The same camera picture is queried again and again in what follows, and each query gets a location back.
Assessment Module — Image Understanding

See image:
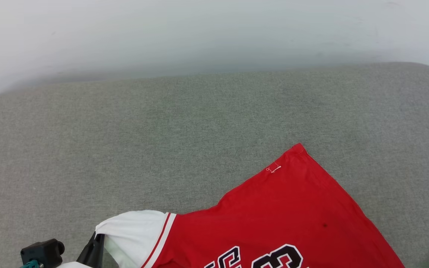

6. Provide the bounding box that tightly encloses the grey fabric sofa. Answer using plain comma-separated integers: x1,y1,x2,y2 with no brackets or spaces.
0,61,429,268

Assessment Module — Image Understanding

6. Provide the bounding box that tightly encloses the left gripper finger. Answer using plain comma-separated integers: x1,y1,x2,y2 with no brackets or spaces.
76,233,106,268

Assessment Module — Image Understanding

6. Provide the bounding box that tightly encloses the red white basketball jersey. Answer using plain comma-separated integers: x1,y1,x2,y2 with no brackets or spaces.
95,143,405,268

